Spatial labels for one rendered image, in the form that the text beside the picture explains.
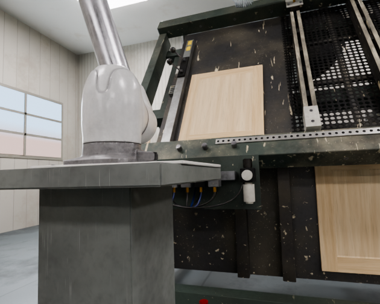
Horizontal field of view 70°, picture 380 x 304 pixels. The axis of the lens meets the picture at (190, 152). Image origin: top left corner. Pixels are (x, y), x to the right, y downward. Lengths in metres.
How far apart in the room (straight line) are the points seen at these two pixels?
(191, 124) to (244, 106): 0.30
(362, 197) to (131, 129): 1.15
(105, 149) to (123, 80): 0.19
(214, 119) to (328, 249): 0.85
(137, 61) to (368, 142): 4.73
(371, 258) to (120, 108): 1.30
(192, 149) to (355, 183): 0.79
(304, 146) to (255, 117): 0.31
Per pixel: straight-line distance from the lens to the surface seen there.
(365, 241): 1.56
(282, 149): 1.25
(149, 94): 1.84
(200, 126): 1.47
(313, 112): 1.36
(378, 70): 1.60
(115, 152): 0.70
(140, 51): 5.59
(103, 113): 0.71
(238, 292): 1.44
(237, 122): 1.43
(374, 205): 1.55
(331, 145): 1.27
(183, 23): 2.26
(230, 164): 1.25
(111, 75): 0.76
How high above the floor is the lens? 0.73
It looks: 5 degrees up
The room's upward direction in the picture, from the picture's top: 2 degrees counter-clockwise
